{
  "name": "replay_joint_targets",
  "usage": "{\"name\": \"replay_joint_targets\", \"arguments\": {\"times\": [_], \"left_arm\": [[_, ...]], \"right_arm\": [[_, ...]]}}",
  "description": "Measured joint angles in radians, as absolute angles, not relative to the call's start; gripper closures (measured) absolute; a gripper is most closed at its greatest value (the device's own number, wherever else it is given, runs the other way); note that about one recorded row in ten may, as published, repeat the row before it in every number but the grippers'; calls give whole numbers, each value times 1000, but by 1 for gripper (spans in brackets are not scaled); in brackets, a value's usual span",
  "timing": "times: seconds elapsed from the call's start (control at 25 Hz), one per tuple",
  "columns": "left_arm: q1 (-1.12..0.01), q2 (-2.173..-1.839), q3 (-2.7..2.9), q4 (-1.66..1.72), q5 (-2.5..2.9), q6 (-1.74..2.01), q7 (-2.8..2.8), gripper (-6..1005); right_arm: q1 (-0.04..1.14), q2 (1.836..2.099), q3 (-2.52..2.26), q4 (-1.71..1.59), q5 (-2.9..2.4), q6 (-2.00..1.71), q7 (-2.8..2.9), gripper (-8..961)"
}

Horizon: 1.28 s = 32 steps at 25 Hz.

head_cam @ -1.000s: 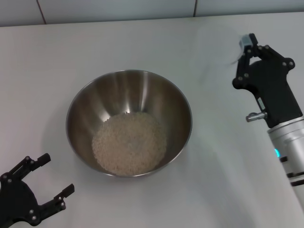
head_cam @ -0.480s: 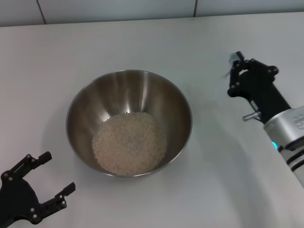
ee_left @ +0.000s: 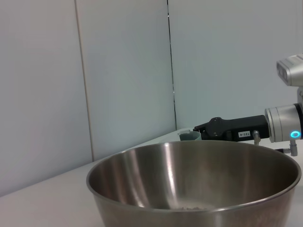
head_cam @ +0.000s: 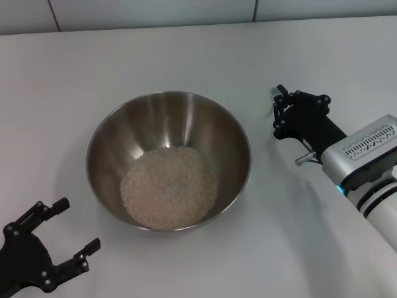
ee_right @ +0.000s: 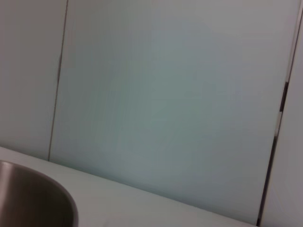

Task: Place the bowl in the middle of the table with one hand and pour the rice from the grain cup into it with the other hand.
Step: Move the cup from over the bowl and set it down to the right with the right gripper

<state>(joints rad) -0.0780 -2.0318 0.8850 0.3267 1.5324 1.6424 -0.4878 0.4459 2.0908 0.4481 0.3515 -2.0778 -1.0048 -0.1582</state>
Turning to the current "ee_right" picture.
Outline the stainless steel mixing bowl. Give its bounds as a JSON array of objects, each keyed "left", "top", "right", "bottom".
[{"left": 0, "top": 160, "right": 79, "bottom": 227}]

